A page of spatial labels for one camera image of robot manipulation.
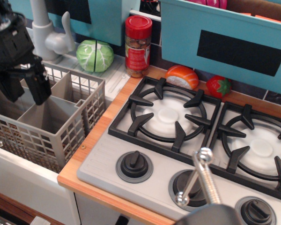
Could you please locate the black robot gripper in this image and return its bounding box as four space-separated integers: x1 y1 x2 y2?
0 0 52 105

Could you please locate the grey plastic cutlery drying basket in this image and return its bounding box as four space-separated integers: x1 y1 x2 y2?
0 63 105 173

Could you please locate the grey toy sink faucet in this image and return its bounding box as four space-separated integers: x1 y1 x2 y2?
30 0 75 62

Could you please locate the green toy cabbage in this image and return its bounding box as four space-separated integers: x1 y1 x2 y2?
76 40 114 72

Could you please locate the red lid spice jar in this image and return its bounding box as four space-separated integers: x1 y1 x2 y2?
125 15 152 78

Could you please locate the black left stove knob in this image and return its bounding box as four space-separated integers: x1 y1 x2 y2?
116 151 154 184

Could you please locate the black stove knob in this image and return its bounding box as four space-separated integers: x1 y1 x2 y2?
116 151 154 184
235 196 277 225
168 170 207 212

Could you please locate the black left burner grate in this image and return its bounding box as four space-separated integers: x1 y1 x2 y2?
108 77 221 158

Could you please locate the black burner grate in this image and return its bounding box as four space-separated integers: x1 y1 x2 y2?
209 102 281 200
108 77 221 158

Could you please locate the grey toy stove top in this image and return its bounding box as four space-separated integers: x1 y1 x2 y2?
76 76 281 225

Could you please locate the orange toy salmon sushi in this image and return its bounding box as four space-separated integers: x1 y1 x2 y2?
165 65 199 90

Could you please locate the red toy strawberry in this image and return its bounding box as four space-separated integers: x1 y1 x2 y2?
206 75 232 98

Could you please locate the black middle stove knob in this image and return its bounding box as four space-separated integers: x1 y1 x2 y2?
168 170 207 212

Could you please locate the black right burner grate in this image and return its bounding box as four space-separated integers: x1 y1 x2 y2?
209 102 281 200

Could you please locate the black right stove knob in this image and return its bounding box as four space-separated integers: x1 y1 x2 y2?
235 196 277 225

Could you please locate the teal left wall bin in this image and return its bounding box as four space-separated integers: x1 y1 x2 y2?
10 0 140 46

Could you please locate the teal wall bin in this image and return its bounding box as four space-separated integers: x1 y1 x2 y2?
10 0 140 46
161 0 281 94

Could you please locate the teal right wall bin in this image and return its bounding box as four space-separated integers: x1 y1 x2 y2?
161 0 281 94

